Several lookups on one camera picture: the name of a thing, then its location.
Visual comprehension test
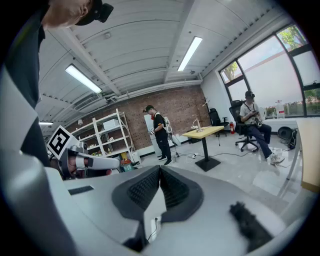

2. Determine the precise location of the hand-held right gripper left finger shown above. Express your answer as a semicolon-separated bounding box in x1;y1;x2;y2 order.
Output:
44;164;161;256

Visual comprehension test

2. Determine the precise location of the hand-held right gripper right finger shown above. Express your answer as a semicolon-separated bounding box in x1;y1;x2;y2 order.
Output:
141;164;288;256

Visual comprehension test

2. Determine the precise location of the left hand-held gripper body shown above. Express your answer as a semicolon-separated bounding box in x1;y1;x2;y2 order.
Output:
46;124;95;180

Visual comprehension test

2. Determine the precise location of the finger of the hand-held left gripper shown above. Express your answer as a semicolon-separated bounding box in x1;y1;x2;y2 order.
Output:
92;156;121;171

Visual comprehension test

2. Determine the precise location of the silver desk lamp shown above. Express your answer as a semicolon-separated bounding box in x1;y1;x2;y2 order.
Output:
191;118;204;133

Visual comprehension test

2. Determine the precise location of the person's left hand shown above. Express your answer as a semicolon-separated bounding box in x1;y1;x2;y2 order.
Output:
66;157;79;176

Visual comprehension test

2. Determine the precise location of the red teal vacuum cleaner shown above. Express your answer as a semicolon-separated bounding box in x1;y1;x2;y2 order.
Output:
119;152;141;174

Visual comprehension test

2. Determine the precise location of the white shelf rack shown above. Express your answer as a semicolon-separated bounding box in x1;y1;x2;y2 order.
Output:
70;108;138;164

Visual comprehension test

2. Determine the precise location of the white box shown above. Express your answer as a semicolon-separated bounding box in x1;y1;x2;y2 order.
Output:
102;118;120;131

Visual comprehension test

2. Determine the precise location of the ceiling air vent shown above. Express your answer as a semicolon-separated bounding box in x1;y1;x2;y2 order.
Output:
73;93;101;111

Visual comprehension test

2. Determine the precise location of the silver fridge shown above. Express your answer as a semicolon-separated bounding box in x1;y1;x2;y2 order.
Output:
143;114;163;158

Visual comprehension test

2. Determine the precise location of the white grey backpack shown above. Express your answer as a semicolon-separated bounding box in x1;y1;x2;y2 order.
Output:
161;115;182;148

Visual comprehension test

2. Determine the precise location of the yellow wooden table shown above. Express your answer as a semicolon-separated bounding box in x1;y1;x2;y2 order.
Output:
181;125;225;173

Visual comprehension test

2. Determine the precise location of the person's black shirt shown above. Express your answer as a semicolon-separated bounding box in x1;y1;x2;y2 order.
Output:
4;4;51;168

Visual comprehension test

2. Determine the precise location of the black office chair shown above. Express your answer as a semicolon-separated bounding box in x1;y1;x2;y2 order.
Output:
208;107;230;138

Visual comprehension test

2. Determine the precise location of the black high-back mesh chair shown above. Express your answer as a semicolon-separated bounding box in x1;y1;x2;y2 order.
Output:
228;99;261;153

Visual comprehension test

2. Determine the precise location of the wooden coat rack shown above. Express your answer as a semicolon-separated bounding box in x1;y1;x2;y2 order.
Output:
201;96;212;119

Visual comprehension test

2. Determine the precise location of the black floor fan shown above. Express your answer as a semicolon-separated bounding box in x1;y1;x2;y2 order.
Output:
277;126;299;151

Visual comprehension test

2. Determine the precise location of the white plastic jug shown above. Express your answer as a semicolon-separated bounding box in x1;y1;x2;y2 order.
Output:
274;99;286;118

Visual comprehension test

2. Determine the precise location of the person's head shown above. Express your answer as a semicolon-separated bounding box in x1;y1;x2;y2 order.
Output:
41;0;101;30

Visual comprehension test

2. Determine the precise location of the black-framed window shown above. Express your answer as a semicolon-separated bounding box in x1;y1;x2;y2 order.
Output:
218;23;320;118

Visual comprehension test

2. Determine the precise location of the black head-mounted camera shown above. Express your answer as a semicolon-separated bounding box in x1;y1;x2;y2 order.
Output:
74;0;115;26

